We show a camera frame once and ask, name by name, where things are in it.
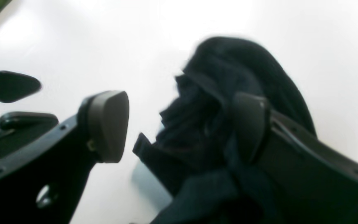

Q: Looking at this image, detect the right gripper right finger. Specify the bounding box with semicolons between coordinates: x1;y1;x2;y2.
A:
232;92;358;224

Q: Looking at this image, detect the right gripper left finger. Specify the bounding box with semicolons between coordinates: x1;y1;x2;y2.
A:
0;90;129;224

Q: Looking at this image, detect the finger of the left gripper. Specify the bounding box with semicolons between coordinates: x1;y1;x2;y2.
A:
0;111;59;159
0;70;42;103

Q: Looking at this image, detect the black graphic print T-shirt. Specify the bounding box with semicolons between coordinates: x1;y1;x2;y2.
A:
133;37;316;224

